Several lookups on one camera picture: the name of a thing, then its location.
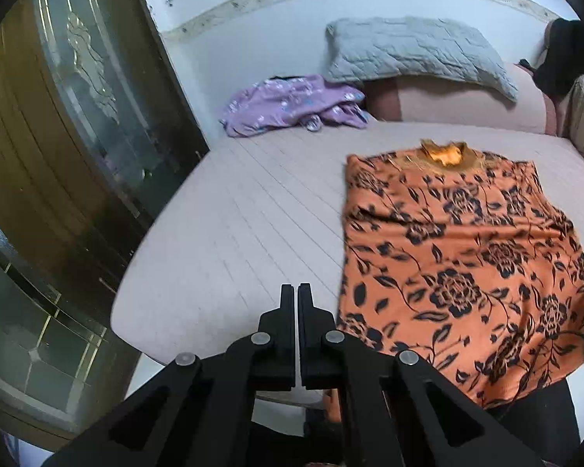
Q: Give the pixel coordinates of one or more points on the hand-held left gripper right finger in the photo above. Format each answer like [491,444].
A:
[307,331]

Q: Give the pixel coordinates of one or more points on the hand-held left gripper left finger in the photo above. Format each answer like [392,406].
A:
[287,331]

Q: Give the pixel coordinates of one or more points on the orange black floral shirt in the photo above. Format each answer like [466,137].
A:
[457,262]

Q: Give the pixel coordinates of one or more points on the purple floral clothes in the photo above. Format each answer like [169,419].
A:
[282,102]

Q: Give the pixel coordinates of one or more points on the pink bed mattress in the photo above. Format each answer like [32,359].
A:
[253,214]

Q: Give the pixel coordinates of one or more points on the person's dark trousers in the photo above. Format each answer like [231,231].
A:
[540,423]

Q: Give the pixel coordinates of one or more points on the pink bed backrest cushion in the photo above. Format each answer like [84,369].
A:
[457,107]

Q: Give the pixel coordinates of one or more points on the wooden door with glass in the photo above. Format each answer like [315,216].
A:
[39,165]

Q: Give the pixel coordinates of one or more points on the grey quilted pillow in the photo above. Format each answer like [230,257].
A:
[409,48]

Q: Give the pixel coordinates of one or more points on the black hanging cloth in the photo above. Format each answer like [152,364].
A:
[562,58]

